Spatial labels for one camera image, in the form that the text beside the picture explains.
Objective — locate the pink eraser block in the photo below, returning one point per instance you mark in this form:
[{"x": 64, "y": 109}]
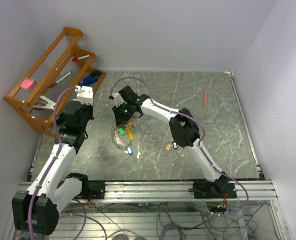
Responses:
[{"x": 28, "y": 84}]

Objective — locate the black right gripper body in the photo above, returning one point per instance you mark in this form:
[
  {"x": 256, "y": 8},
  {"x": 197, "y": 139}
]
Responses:
[{"x": 125, "y": 108}]

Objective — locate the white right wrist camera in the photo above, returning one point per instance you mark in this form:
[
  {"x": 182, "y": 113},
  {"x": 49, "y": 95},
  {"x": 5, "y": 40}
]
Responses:
[{"x": 117, "y": 98}]

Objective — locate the bare metal key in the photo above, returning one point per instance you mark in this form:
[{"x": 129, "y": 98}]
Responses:
[{"x": 179, "y": 152}]

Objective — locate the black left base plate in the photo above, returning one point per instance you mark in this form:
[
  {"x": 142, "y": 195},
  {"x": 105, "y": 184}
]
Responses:
[{"x": 96, "y": 190}]

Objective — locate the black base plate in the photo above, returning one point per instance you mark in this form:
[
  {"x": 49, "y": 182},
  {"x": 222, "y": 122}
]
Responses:
[
  {"x": 202, "y": 191},
  {"x": 96, "y": 190}
]

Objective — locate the green key tag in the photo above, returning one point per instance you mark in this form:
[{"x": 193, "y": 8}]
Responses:
[{"x": 121, "y": 131}]

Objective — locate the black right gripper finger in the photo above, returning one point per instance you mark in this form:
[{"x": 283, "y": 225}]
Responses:
[
  {"x": 128, "y": 122},
  {"x": 118, "y": 119}
]

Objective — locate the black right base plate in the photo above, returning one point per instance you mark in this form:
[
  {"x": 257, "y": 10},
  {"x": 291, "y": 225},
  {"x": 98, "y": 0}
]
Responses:
[{"x": 202, "y": 191}]

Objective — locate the orange key tag with key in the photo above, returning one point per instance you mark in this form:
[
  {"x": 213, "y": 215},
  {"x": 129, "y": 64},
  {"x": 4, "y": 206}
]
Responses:
[{"x": 130, "y": 124}]

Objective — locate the aluminium mounting rail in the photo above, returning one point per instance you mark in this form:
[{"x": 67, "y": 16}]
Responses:
[{"x": 178, "y": 191}]

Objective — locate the white marker pen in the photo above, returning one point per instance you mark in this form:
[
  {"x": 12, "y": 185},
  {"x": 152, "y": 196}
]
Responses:
[{"x": 61, "y": 79}]

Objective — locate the orange pencil on table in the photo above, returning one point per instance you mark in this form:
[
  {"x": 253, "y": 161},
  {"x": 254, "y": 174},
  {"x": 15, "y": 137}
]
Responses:
[{"x": 205, "y": 98}]

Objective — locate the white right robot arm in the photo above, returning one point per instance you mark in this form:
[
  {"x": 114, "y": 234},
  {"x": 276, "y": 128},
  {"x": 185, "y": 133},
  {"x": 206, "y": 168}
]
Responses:
[{"x": 184, "y": 129}]

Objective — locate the wooden tiered rack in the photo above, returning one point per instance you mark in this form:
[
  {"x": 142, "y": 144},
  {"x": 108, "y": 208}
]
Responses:
[{"x": 53, "y": 64}]

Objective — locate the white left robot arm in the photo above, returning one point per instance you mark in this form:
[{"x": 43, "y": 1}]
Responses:
[{"x": 39, "y": 206}]

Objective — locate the blue stapler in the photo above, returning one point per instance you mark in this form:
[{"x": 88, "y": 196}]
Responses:
[{"x": 90, "y": 79}]

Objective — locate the yellow key tag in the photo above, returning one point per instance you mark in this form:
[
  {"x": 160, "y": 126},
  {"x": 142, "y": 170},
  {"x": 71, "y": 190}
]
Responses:
[{"x": 168, "y": 146}]

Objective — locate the black key tag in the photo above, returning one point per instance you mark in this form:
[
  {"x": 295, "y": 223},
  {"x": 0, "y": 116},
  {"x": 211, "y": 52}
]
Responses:
[{"x": 175, "y": 146}]

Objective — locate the yellow handled chain keyring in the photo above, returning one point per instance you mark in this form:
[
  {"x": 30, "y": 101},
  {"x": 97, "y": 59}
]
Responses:
[{"x": 121, "y": 142}]

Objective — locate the white binder clip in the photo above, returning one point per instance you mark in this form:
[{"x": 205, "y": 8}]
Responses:
[{"x": 44, "y": 104}]

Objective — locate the red capped marker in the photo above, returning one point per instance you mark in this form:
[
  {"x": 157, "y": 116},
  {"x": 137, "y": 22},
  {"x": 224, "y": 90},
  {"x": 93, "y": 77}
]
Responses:
[{"x": 80, "y": 58}]

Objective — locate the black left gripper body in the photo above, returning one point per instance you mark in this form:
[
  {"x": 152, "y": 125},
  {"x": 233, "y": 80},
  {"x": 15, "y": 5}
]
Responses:
[{"x": 87, "y": 110}]

